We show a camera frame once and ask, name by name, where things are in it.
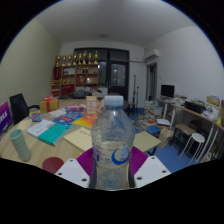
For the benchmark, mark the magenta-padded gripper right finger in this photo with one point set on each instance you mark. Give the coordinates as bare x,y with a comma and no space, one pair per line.
151,170

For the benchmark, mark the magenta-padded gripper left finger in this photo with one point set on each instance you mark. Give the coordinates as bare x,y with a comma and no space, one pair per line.
73,171

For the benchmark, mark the clear plastic water bottle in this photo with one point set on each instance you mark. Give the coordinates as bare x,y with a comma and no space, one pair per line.
111,150

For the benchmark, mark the flat round red coaster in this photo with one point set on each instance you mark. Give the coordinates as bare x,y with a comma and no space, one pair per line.
52,165

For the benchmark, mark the light wooden low table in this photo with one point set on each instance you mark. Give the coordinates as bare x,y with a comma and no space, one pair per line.
146,140

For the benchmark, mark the manila paper envelope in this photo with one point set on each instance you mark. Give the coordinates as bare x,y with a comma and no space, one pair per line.
80,139

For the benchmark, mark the brown paper bag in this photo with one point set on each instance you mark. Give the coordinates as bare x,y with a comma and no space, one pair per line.
165,137

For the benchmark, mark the teal book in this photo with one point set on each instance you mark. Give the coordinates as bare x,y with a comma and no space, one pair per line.
53,134

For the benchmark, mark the brown wooden stool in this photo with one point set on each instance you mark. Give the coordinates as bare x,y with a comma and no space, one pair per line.
181,128

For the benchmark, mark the orange book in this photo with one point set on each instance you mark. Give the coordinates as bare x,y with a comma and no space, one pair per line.
85,120

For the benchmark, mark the blue colourful book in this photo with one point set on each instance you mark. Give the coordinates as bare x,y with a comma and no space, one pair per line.
68,118

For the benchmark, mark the white printed booklet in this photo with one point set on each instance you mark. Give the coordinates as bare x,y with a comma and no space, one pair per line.
40,128

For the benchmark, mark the white round stool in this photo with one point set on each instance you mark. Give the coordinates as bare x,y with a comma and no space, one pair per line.
197,136

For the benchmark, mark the stacks of books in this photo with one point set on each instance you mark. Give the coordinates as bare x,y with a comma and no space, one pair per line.
149,113

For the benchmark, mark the pale green ribbed cup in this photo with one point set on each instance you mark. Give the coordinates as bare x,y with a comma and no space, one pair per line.
20,146

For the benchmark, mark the pale printed magazine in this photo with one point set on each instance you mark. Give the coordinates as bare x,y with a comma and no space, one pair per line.
57,113

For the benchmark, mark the pink wrapped packets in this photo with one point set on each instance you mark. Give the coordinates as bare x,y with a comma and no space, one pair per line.
76,108

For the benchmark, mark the dark blue printed book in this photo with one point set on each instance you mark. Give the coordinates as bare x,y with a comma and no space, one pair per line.
36,117

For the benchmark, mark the pale yellow notepad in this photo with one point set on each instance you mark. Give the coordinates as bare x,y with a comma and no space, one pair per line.
24,124

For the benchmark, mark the small standing orange card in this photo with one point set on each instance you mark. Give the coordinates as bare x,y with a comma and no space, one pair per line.
91,105

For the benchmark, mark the yellow gift box red ribbon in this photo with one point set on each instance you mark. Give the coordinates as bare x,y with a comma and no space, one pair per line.
49,106

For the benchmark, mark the cluttered wooden side desk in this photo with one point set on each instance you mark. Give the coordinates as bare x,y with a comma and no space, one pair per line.
196,111

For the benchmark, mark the dark blue chair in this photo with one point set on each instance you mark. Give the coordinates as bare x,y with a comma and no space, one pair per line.
81,95

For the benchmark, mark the black computer monitor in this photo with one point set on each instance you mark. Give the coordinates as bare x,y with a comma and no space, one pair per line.
167,90

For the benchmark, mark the black tripod stand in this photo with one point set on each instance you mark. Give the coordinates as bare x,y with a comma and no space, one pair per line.
134,90

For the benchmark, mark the black mesh office chair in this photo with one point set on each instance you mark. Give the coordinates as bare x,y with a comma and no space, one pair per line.
18,106

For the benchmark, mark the purple sign board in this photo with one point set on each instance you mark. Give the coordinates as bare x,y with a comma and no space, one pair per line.
4,118

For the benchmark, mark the wooden shelf unit with trophies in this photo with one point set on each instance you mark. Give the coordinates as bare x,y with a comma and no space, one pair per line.
75,76

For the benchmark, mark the dark framed glass door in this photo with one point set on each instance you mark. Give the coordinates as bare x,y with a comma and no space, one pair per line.
116,73

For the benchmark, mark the white wall air conditioner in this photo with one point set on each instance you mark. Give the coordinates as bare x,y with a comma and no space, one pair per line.
151,55

